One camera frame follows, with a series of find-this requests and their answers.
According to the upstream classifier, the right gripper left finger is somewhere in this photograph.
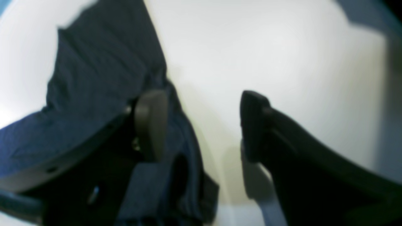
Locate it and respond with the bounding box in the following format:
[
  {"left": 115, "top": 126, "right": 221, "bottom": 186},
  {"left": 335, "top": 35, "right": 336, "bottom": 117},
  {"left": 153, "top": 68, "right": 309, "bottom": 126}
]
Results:
[{"left": 1, "top": 90, "right": 168, "bottom": 226}]

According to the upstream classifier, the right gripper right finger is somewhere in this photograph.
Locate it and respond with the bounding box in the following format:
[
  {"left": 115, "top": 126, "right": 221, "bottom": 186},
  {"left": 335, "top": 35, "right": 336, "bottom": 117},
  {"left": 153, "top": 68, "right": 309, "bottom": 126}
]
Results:
[{"left": 240, "top": 90, "right": 402, "bottom": 226}]

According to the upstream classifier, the dark grey T-shirt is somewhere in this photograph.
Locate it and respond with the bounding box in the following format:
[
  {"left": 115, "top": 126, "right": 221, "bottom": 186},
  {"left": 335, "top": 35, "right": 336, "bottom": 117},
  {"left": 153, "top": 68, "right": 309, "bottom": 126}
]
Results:
[{"left": 1, "top": 0, "right": 219, "bottom": 226}]

